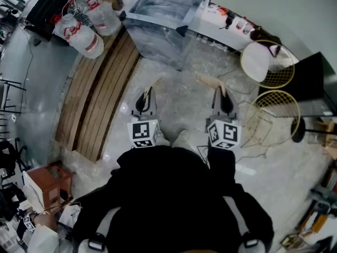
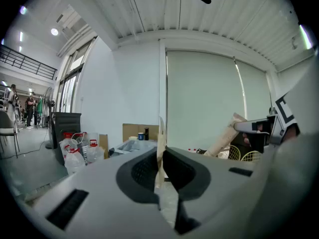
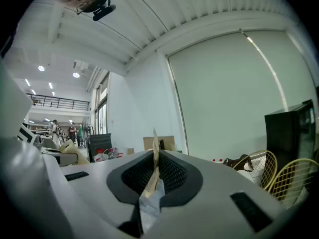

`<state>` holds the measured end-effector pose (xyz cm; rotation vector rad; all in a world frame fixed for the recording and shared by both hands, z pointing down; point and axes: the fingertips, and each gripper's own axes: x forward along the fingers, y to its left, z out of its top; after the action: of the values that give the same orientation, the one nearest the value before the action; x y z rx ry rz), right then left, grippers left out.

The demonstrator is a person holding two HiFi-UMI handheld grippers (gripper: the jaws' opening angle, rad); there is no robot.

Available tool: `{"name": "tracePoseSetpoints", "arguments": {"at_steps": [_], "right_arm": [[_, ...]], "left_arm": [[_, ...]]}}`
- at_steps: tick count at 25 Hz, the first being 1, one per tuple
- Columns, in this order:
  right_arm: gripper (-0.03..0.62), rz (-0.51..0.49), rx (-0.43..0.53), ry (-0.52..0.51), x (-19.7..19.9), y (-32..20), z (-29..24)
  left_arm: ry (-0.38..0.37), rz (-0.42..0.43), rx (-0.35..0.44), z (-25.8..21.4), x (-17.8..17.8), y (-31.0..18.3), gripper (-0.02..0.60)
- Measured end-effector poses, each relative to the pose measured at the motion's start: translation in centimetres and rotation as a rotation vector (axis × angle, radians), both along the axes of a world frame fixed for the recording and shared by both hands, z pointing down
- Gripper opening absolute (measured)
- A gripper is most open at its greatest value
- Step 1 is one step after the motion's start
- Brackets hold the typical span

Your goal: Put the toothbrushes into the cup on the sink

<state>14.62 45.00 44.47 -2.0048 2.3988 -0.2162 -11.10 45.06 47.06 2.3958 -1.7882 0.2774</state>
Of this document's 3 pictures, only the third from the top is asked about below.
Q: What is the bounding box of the large cardboard sheet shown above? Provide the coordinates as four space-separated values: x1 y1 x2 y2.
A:
143 135 175 152

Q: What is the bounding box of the standing fan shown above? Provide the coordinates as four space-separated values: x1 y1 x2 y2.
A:
81 117 92 147

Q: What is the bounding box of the white box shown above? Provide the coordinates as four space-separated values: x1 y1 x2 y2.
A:
41 138 78 167

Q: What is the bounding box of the black railing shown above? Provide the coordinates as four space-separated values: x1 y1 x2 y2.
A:
26 93 91 111

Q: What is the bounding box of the dark handbag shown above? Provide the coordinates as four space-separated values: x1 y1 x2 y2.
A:
223 154 254 172

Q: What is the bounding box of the black cabinet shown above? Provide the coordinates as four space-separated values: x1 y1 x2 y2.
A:
264 100 318 181

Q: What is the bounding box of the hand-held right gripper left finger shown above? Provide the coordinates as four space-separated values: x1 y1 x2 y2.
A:
59 150 160 239

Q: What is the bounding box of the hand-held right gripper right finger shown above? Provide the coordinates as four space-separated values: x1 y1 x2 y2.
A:
149 149 284 239

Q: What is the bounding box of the black head camera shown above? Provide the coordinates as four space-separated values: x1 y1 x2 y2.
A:
81 0 117 22

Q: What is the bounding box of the white seat cushion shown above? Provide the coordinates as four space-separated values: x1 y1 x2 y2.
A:
248 157 268 185

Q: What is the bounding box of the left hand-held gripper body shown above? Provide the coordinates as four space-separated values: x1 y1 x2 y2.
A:
0 61 38 146

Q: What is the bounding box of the clear water jug red handle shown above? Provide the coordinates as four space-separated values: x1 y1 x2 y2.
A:
103 147 125 159
93 148 110 163

